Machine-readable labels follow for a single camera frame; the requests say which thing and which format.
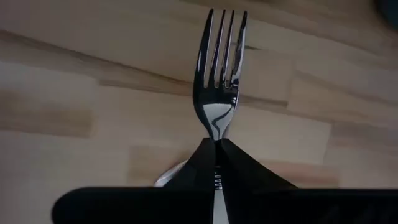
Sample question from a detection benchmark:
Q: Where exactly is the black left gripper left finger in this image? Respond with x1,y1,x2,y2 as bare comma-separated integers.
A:
51,138,216,224

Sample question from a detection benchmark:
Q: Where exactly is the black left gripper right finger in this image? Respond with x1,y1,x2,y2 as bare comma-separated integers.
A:
216,138,398,224

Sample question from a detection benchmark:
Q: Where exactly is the silver metal fork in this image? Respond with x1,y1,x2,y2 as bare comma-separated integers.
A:
192,8,249,224
154,159,189,188

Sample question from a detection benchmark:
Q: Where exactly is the teal plastic bin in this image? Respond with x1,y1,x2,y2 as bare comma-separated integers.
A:
372,0,398,31

